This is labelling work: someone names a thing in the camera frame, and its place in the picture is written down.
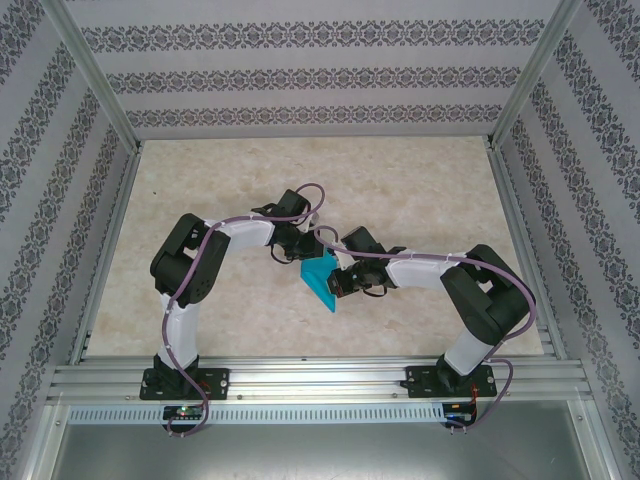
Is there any slotted grey cable duct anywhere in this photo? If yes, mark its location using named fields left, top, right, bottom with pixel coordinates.
left=66, top=402, right=448, bottom=426

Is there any left controller circuit board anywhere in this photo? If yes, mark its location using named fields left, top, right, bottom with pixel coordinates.
left=162, top=404, right=204, bottom=422

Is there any right controller circuit board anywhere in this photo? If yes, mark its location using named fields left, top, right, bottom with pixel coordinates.
left=443, top=401, right=477, bottom=425

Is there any aluminium frame post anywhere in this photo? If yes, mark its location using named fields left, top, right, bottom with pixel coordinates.
left=47, top=0, right=146, bottom=157
left=485, top=0, right=585, bottom=151

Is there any black left gripper cable loop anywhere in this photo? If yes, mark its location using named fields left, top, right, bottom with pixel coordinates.
left=268, top=241, right=297, bottom=267

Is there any aluminium table side rail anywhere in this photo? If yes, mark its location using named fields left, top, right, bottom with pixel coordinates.
left=68, top=142, right=146, bottom=365
left=485, top=139, right=570, bottom=360

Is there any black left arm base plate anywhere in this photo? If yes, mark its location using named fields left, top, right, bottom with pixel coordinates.
left=139, top=367, right=231, bottom=401

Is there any aluminium mounting rail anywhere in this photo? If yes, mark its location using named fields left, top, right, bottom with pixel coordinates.
left=47, top=355, right=595, bottom=402

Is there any controller circuit board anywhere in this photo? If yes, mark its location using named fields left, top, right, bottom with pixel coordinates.
left=162, top=404, right=204, bottom=422
left=443, top=401, right=477, bottom=425

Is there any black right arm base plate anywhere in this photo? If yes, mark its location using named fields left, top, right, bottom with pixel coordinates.
left=405, top=364, right=497, bottom=400

